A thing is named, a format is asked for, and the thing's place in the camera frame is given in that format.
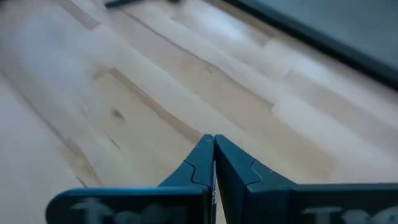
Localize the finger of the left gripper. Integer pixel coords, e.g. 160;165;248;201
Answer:
45;134;216;224
214;134;398;224

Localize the wide-headed powder brush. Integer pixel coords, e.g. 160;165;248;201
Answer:
104;0;182;9

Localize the black aluminium table frame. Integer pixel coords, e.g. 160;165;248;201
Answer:
223;0;398;91

